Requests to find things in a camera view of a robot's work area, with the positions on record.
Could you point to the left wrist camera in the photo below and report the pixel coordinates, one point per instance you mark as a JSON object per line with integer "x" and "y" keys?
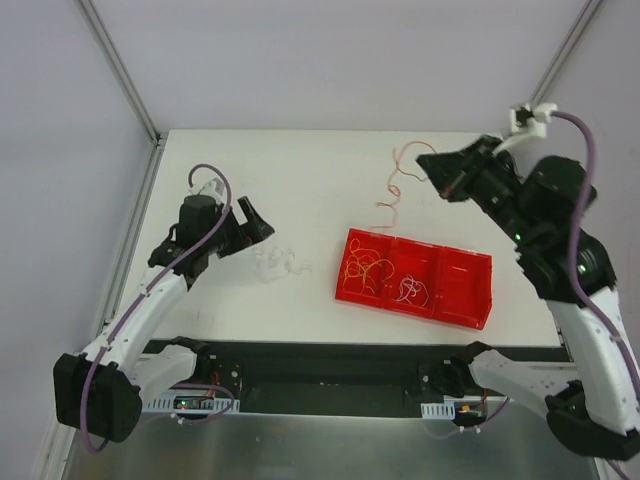
{"x": 214, "y": 188}

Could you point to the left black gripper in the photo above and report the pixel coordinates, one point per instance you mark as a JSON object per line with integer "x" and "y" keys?
{"x": 239, "y": 232}

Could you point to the white cable duct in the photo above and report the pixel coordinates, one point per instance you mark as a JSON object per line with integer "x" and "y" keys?
{"x": 445, "y": 410}
{"x": 191, "y": 405}

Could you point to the red three-compartment bin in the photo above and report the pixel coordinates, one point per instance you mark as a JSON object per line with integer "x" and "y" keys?
{"x": 427, "y": 281}

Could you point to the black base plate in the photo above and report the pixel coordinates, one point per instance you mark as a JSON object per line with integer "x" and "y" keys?
{"x": 363, "y": 380}

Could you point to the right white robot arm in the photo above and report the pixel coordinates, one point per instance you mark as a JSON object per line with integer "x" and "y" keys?
{"x": 594, "y": 413}

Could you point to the right white cable duct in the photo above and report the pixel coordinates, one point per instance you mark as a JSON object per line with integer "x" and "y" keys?
{"x": 445, "y": 410}

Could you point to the left white cable duct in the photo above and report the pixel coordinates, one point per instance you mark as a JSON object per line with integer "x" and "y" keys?
{"x": 191, "y": 405}

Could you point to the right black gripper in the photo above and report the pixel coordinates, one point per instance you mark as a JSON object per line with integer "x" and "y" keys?
{"x": 470, "y": 167}

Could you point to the left aluminium frame post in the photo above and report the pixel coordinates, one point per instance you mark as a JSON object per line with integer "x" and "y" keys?
{"x": 119, "y": 70}

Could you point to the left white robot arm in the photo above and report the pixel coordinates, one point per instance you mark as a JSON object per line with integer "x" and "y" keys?
{"x": 102, "y": 390}

